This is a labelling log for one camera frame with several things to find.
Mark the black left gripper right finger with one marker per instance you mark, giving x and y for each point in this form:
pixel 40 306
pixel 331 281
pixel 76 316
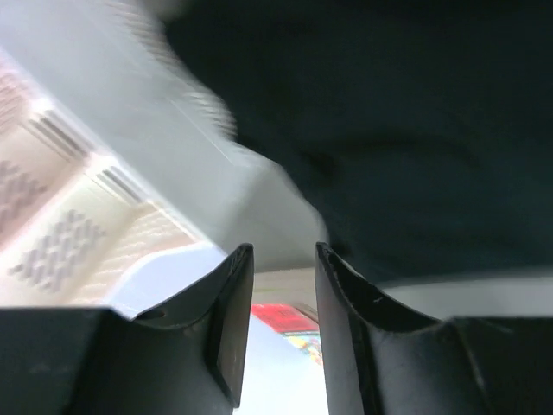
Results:
pixel 381 357

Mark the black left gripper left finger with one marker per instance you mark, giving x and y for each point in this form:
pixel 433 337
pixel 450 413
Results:
pixel 183 356

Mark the black t-shirt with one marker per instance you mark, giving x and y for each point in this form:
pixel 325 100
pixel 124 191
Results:
pixel 420 131

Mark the red children's book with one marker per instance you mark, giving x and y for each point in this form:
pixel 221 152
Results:
pixel 292 324

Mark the white perforated file organizer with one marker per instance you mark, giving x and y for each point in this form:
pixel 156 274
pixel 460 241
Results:
pixel 120 182

